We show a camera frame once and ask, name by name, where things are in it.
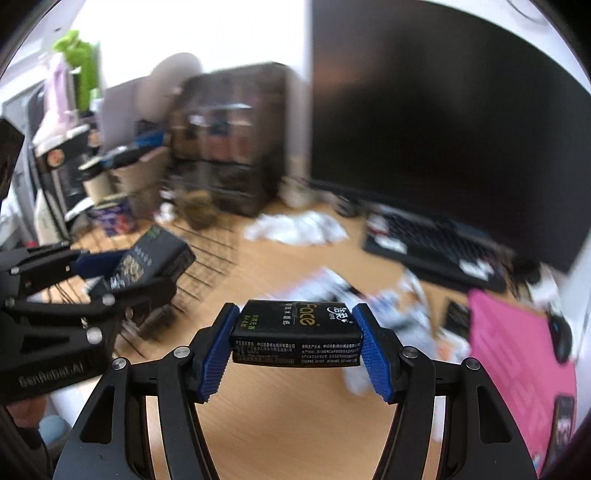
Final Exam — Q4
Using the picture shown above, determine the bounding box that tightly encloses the white crumpled cloth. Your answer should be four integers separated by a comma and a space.
243, 211, 349, 245

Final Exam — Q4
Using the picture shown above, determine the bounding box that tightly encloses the black wire basket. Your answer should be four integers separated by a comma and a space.
60, 217, 241, 352

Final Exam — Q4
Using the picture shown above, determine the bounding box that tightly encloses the black tissue packet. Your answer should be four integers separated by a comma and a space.
100, 226, 196, 301
229, 299, 363, 367

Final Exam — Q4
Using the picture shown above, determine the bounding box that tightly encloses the white snack packet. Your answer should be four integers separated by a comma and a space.
374, 270, 435, 342
342, 364, 377, 398

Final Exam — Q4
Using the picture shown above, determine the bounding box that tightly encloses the blue and red can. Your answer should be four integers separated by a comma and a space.
90, 198, 139, 236

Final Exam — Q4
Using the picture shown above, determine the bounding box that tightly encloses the black box with round logo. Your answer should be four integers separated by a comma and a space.
34, 124, 100, 172

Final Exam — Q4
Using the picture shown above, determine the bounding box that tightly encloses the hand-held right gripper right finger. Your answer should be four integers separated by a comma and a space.
353, 304, 539, 480

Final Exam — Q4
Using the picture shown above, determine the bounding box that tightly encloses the green plush toy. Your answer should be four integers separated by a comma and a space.
53, 30, 100, 112

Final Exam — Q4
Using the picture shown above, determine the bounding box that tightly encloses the smoked plastic organizer box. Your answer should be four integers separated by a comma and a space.
166, 62, 296, 217

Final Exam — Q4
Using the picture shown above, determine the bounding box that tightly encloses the brown cardboard box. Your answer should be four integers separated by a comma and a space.
108, 148, 171, 217

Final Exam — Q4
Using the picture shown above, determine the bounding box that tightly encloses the white round fan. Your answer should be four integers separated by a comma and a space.
136, 52, 204, 123

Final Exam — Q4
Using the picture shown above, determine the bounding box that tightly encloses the glass cup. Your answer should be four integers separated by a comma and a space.
178, 187, 218, 229

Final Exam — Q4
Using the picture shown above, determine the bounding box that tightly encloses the black smartphone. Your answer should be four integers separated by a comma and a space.
549, 394, 577, 455

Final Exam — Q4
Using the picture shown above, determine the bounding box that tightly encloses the black curved computer monitor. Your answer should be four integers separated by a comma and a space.
311, 0, 591, 273

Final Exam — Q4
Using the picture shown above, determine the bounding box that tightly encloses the person's left hand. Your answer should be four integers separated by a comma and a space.
7, 399, 49, 450

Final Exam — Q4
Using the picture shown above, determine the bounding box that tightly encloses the grey cardboard box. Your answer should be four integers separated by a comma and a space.
104, 78, 155, 153

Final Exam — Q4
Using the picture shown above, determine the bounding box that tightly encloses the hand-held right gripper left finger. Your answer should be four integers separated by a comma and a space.
52, 302, 241, 480

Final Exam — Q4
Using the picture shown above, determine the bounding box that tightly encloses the white paper cup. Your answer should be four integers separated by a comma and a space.
81, 159, 114, 206

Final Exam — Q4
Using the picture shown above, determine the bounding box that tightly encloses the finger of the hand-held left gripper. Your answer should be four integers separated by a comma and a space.
4, 276, 179, 354
8, 241, 124, 296

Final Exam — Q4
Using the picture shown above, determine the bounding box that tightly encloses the black computer mouse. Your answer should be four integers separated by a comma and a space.
547, 314, 573, 365

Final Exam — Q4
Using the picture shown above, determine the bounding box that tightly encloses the pink mouse mat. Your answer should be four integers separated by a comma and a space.
466, 288, 580, 472

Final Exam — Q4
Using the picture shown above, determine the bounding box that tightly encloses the black mechanical keyboard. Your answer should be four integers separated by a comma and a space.
362, 208, 513, 292

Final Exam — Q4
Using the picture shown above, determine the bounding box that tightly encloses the wooden desktop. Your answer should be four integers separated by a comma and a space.
60, 203, 578, 480

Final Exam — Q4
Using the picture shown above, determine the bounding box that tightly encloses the cream ceramic vase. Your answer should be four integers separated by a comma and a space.
281, 175, 310, 208

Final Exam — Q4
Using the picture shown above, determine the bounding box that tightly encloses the long white red-print packet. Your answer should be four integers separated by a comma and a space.
277, 267, 352, 303

